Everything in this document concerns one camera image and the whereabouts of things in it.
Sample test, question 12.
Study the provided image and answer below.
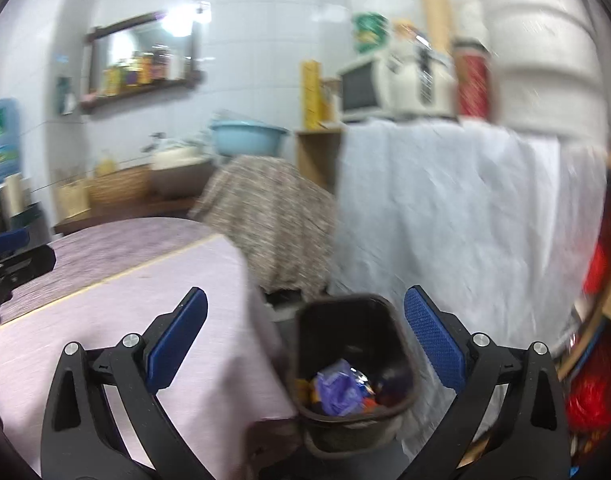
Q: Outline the dark wooden counter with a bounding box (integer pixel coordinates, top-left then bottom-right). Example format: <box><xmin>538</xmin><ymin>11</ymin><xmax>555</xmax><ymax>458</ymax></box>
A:
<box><xmin>52</xmin><ymin>195</ymin><xmax>201</xmax><ymax>236</ymax></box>

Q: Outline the stack of paper cups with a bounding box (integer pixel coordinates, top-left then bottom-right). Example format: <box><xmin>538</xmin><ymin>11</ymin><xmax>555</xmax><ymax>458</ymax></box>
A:
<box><xmin>2</xmin><ymin>172</ymin><xmax>26</xmax><ymax>216</ymax></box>

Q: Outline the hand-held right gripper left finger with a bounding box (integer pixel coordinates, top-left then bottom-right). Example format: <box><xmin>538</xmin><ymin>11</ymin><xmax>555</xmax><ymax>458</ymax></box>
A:
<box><xmin>40</xmin><ymin>286</ymin><xmax>221</xmax><ymax>480</ymax></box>

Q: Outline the red can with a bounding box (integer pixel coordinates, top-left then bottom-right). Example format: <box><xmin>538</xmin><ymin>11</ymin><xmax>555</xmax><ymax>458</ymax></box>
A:
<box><xmin>453</xmin><ymin>37</ymin><xmax>491</xmax><ymax>118</ymax></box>

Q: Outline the white plastic bucket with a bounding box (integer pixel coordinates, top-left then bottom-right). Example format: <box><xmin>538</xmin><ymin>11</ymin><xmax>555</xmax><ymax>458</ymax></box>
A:
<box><xmin>478</xmin><ymin>0</ymin><xmax>609</xmax><ymax>143</ymax></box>

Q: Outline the wood framed mirror with shelf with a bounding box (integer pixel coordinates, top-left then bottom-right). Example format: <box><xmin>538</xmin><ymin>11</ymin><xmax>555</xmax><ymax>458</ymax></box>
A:
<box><xmin>80</xmin><ymin>9</ymin><xmax>206</xmax><ymax>113</ymax></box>

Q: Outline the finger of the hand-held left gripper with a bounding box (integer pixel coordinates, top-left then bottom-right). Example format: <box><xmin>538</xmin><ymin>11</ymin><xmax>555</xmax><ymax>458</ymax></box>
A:
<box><xmin>0</xmin><ymin>245</ymin><xmax>57</xmax><ymax>331</ymax></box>
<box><xmin>0</xmin><ymin>228</ymin><xmax>31</xmax><ymax>261</ymax></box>

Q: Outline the beige rolled mat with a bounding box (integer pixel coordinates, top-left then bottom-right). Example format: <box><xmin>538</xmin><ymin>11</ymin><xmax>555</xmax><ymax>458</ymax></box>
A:
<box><xmin>416</xmin><ymin>0</ymin><xmax>453</xmax><ymax>53</ymax></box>

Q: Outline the green hanging packet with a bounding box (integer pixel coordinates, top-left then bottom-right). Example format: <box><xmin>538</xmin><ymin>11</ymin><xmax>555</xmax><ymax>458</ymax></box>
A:
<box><xmin>55</xmin><ymin>76</ymin><xmax>76</xmax><ymax>115</ymax></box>

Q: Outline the brown and white sink bowl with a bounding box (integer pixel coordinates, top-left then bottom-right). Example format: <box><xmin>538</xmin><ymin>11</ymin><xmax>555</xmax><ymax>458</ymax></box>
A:
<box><xmin>150</xmin><ymin>145</ymin><xmax>216</xmax><ymax>198</ymax></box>

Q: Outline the blue water jug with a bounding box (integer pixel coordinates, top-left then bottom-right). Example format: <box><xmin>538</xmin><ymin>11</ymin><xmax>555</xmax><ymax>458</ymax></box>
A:
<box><xmin>0</xmin><ymin>98</ymin><xmax>23</xmax><ymax>193</ymax></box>

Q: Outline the brown patterned cloth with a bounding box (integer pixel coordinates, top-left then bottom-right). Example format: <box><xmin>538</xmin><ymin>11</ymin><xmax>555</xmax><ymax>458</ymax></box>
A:
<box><xmin>190</xmin><ymin>155</ymin><xmax>339</xmax><ymax>303</ymax></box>

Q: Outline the water dispenser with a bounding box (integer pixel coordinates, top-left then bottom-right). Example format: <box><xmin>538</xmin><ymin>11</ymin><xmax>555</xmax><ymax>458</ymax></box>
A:
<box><xmin>0</xmin><ymin>175</ymin><xmax>50</xmax><ymax>235</ymax></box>

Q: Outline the purple plastic bag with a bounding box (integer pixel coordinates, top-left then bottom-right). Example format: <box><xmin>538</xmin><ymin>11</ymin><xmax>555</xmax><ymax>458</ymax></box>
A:
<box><xmin>313</xmin><ymin>358</ymin><xmax>369</xmax><ymax>417</ymax></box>

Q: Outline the green cup noodle stack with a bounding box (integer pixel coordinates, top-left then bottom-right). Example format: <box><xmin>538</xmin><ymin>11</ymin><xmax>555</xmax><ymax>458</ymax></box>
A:
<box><xmin>352</xmin><ymin>12</ymin><xmax>390</xmax><ymax>54</ymax></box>

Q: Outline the red plastic bag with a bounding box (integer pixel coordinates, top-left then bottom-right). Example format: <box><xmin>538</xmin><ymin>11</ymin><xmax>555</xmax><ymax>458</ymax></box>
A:
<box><xmin>568</xmin><ymin>245</ymin><xmax>611</xmax><ymax>431</ymax></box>

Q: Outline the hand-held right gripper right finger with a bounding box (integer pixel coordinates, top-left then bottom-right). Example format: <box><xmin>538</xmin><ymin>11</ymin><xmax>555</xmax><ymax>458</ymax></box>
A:
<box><xmin>395</xmin><ymin>285</ymin><xmax>571</xmax><ymax>480</ymax></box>

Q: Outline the light blue plastic basin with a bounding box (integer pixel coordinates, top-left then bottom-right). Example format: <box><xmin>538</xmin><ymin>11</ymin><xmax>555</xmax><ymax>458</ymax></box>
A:
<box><xmin>208</xmin><ymin>119</ymin><xmax>290</xmax><ymax>157</ymax></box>

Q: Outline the row of bottles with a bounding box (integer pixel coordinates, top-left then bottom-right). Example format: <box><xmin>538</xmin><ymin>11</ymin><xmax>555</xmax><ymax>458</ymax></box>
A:
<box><xmin>102</xmin><ymin>47</ymin><xmax>193</xmax><ymax>96</ymax></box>

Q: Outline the light wooden cabinet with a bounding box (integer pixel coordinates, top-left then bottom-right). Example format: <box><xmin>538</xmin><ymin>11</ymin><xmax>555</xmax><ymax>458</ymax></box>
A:
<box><xmin>295</xmin><ymin>127</ymin><xmax>343</xmax><ymax>196</ymax></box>

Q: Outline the white cover cloth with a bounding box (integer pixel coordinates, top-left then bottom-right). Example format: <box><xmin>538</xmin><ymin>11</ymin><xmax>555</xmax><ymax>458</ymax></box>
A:
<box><xmin>330</xmin><ymin>117</ymin><xmax>609</xmax><ymax>468</ymax></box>

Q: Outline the white microwave oven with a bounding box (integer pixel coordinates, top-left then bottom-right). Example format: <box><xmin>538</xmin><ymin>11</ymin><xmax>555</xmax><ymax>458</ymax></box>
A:
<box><xmin>338</xmin><ymin>52</ymin><xmax>401</xmax><ymax>123</ymax></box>

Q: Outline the beige utensil holder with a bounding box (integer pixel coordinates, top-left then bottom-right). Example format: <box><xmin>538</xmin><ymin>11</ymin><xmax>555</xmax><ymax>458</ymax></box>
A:
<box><xmin>55</xmin><ymin>180</ymin><xmax>91</xmax><ymax>218</ymax></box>

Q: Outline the yellow tall packet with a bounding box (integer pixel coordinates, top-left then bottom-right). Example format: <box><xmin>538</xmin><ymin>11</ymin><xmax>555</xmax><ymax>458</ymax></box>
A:
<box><xmin>300</xmin><ymin>60</ymin><xmax>326</xmax><ymax>131</ymax></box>

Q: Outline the white electric water boiler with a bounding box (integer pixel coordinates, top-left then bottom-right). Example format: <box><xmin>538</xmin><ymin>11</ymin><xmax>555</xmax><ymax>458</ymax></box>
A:
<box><xmin>390</xmin><ymin>42</ymin><xmax>459</xmax><ymax>118</ymax></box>

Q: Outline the wicker basket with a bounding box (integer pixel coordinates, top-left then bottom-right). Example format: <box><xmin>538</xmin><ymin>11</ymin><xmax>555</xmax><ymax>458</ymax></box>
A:
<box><xmin>88</xmin><ymin>167</ymin><xmax>153</xmax><ymax>206</ymax></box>

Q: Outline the black trash bin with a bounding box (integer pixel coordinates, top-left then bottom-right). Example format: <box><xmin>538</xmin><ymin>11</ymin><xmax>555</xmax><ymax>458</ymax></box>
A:
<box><xmin>292</xmin><ymin>293</ymin><xmax>420</xmax><ymax>456</ymax></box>

